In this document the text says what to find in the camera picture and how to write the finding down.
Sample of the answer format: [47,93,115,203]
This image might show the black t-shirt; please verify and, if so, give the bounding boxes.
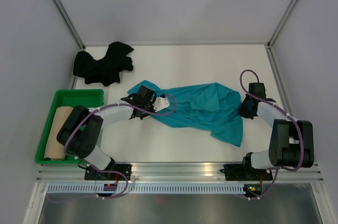
[73,42,134,87]

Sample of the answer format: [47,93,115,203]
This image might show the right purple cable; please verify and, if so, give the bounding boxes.
[239,69,304,201]

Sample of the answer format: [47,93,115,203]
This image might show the green plastic tray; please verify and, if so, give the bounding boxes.
[35,89,104,165]

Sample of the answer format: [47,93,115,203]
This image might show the right aluminium corner post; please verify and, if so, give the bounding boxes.
[266,0,299,50]

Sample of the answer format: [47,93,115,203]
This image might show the aluminium frame rail front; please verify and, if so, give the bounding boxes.
[36,162,324,183]

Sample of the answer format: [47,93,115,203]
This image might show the left aluminium corner post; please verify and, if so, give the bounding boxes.
[51,0,86,50]

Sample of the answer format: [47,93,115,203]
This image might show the rolled beige t-shirt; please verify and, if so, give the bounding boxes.
[44,106,73,160]

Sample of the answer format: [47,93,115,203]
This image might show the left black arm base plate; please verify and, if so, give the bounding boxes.
[84,163,133,181]

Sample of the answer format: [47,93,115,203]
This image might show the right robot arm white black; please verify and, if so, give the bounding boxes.
[237,82,314,181]

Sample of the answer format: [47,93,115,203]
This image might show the white slotted cable duct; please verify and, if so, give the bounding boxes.
[47,183,261,194]

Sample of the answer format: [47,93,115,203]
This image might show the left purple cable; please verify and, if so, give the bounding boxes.
[47,94,177,203]

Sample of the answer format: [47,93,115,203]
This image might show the purple cable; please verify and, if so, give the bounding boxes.
[47,94,177,203]
[239,69,304,201]

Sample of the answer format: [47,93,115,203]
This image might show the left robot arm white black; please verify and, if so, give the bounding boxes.
[57,86,157,181]

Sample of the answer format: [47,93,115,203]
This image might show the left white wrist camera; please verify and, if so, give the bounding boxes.
[153,97,170,113]

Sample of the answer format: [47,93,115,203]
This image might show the teal t-shirt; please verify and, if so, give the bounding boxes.
[127,80,243,147]

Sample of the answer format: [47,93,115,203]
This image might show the aluminium corner post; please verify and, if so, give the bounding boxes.
[266,0,299,50]
[51,0,86,50]

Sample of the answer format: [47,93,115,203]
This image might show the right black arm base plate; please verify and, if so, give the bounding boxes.
[220,164,273,181]

